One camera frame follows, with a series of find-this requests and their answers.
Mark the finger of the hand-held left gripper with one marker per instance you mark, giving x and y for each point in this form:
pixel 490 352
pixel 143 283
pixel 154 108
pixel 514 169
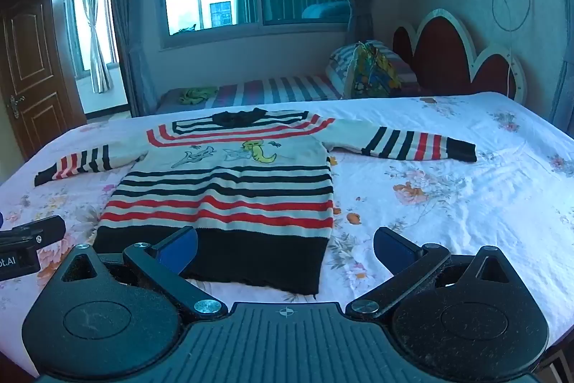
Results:
pixel 45 229

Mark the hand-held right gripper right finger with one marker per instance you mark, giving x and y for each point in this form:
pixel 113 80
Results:
pixel 394 249

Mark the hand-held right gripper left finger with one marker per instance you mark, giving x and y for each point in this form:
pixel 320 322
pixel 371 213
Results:
pixel 178 252

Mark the striped knit sweater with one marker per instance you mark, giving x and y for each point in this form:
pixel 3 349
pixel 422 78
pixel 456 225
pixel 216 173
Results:
pixel 224 194

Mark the green cloth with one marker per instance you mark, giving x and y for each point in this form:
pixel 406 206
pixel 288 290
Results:
pixel 195 94

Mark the brown wooden door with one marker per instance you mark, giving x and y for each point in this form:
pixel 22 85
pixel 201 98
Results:
pixel 31 69

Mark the colourful patterned pillow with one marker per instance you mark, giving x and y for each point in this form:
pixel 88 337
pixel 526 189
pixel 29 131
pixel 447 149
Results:
pixel 374 73

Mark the striped bed mattress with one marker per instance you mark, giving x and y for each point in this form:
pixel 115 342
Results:
pixel 278 89

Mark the striped pillow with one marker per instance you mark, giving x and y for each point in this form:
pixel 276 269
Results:
pixel 341 57

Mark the white sheer curtain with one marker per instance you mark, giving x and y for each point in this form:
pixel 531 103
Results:
pixel 96 33

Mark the red scalloped headboard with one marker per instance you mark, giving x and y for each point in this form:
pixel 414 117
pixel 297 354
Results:
pixel 444 46

